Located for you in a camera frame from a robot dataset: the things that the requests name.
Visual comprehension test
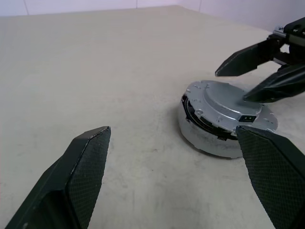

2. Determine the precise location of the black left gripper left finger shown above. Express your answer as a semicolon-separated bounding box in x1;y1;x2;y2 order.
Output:
4;126;112;229

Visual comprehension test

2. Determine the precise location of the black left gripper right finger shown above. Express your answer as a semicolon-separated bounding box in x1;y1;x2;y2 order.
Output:
235;125;305;229

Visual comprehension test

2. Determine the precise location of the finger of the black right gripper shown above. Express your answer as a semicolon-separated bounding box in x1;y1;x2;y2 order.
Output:
243;62;305;105
214;39;286;77

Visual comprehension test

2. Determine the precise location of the grey round motor lid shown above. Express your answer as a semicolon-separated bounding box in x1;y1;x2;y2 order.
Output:
182;80;279;135

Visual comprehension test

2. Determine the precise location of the copper wound motor stator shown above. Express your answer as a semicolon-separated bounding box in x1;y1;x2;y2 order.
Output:
177;104;246;159

